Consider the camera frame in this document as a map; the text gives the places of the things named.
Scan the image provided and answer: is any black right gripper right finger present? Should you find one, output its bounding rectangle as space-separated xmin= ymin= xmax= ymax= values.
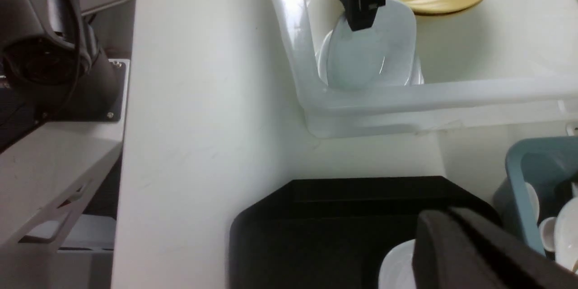
xmin=448 ymin=207 xmax=577 ymax=289

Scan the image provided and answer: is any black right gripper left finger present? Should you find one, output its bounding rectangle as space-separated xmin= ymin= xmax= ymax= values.
xmin=413 ymin=210 xmax=529 ymax=289

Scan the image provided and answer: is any white square dish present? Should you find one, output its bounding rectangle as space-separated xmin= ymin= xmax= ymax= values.
xmin=326 ymin=0 xmax=417 ymax=91
xmin=378 ymin=239 xmax=416 ymax=289

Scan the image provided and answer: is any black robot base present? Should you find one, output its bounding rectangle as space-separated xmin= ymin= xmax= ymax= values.
xmin=0 ymin=0 xmax=126 ymax=152

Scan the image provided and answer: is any white spoon front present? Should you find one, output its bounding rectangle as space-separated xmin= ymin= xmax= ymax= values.
xmin=538 ymin=217 xmax=557 ymax=253

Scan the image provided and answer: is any white spoon in teal bin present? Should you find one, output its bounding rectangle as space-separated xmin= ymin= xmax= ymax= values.
xmin=554 ymin=198 xmax=578 ymax=273

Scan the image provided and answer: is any white dish in bin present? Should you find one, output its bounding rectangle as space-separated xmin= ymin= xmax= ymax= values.
xmin=315 ymin=31 xmax=424 ymax=89

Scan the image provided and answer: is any teal plastic bin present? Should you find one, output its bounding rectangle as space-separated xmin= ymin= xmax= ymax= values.
xmin=493 ymin=136 xmax=578 ymax=255

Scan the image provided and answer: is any black serving tray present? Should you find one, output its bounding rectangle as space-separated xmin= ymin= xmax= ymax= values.
xmin=228 ymin=176 xmax=502 ymax=289

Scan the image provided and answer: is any large white plastic bin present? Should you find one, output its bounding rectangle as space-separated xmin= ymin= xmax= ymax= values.
xmin=272 ymin=0 xmax=577 ymax=138

